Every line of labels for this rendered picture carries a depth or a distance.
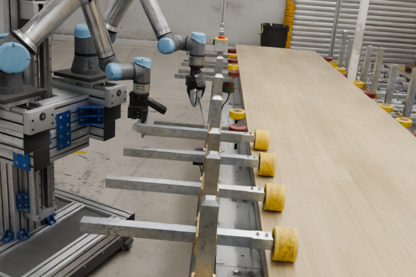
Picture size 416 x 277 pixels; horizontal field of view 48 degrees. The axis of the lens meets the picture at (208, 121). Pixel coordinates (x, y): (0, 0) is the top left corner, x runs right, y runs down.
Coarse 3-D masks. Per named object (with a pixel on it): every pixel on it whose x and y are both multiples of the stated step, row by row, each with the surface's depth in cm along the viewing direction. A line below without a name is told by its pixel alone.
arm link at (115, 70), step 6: (114, 60) 202; (108, 66) 194; (114, 66) 194; (120, 66) 195; (126, 66) 196; (132, 66) 198; (108, 72) 194; (114, 72) 193; (120, 72) 194; (126, 72) 196; (132, 72) 197; (108, 78) 195; (114, 78) 194; (120, 78) 195; (126, 78) 197; (132, 78) 199
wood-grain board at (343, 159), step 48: (240, 48) 437; (288, 96) 272; (336, 96) 282; (288, 144) 193; (336, 144) 198; (384, 144) 203; (288, 192) 150; (336, 192) 152; (384, 192) 155; (336, 240) 124; (384, 240) 126
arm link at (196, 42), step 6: (192, 36) 221; (198, 36) 219; (204, 36) 221; (186, 42) 222; (192, 42) 221; (198, 42) 220; (204, 42) 222; (186, 48) 223; (192, 48) 222; (198, 48) 221; (204, 48) 223; (192, 54) 223; (198, 54) 222; (204, 54) 225
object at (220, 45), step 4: (216, 40) 249; (220, 40) 249; (224, 40) 250; (216, 44) 250; (220, 44) 250; (224, 44) 250; (216, 48) 251; (220, 48) 251; (224, 48) 250; (224, 52) 251
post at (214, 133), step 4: (212, 128) 136; (216, 128) 136; (212, 132) 134; (216, 132) 134; (208, 136) 134; (212, 136) 134; (216, 136) 134; (208, 140) 135; (212, 140) 135; (216, 140) 134; (208, 144) 135; (212, 144) 135; (216, 144) 135; (208, 148) 135; (212, 148) 135; (216, 148) 135
